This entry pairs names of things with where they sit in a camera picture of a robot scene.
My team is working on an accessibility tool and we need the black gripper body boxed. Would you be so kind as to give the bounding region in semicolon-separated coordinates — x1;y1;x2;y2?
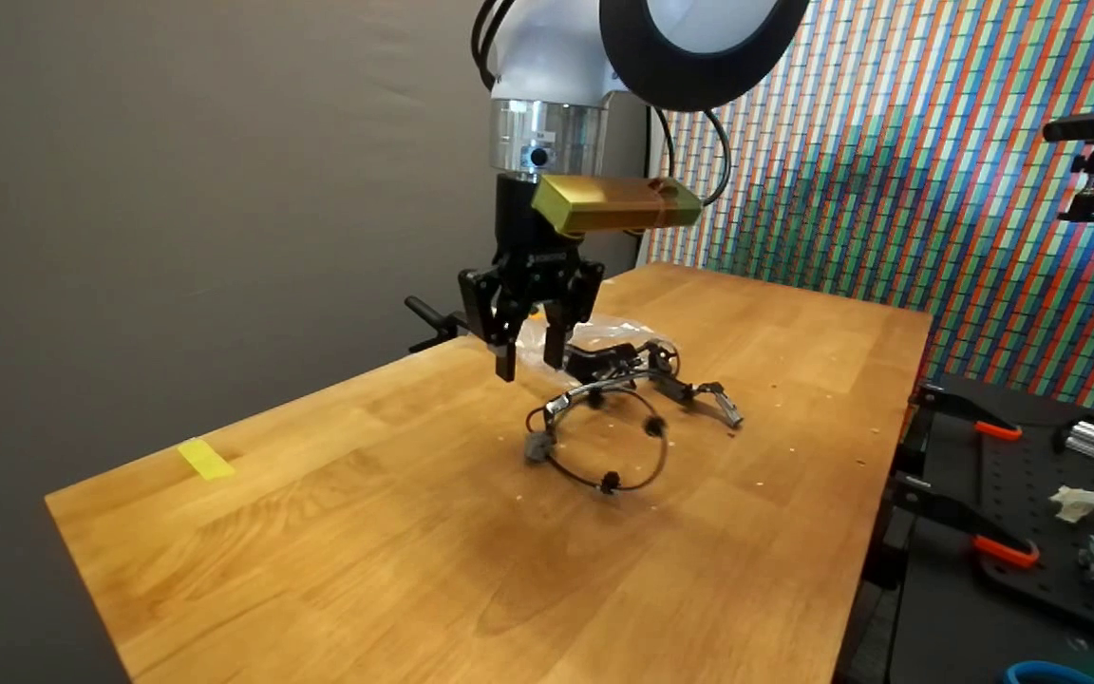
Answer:
491;170;608;308

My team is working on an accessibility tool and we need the black cable with connectors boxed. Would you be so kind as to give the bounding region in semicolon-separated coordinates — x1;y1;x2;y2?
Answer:
518;334;749;498

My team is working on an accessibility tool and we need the black table clamp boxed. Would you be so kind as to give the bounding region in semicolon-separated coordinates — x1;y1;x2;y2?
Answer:
400;293;468;359

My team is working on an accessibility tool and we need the yellow tape strip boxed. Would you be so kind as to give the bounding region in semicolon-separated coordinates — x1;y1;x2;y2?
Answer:
173;436;238;486

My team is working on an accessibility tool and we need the multicolour patterned backdrop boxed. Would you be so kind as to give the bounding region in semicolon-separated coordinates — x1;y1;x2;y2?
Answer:
638;0;1094;415

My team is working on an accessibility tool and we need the black perforated board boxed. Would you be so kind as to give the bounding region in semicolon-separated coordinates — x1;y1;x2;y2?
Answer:
923;378;1094;638

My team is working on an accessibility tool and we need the white crumpled wad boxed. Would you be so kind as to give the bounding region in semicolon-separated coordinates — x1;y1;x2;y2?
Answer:
1050;482;1094;524

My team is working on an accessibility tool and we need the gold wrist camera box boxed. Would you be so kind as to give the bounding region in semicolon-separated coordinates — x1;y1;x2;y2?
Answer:
529;170;708;239

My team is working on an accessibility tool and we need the black clamp with orange handle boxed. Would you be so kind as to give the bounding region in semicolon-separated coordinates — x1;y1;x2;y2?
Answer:
887;473;1044;576
917;379;1031;448

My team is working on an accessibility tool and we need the blue handled tool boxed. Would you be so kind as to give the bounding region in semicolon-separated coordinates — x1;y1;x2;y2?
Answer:
1004;658;1094;684

